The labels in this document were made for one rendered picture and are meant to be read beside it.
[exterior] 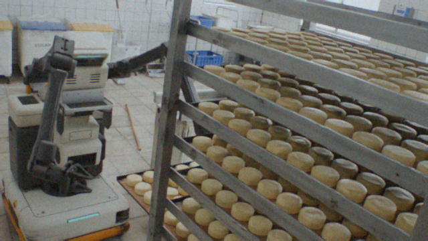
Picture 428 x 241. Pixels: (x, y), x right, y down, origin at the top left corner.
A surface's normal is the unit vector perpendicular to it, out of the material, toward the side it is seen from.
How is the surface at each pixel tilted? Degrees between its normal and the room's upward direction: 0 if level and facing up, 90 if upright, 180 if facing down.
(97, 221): 90
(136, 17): 90
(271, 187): 0
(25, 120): 90
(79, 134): 98
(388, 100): 90
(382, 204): 0
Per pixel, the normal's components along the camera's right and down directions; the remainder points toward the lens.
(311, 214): 0.15, -0.92
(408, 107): -0.78, 0.11
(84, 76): 0.58, 0.49
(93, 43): 0.52, -0.44
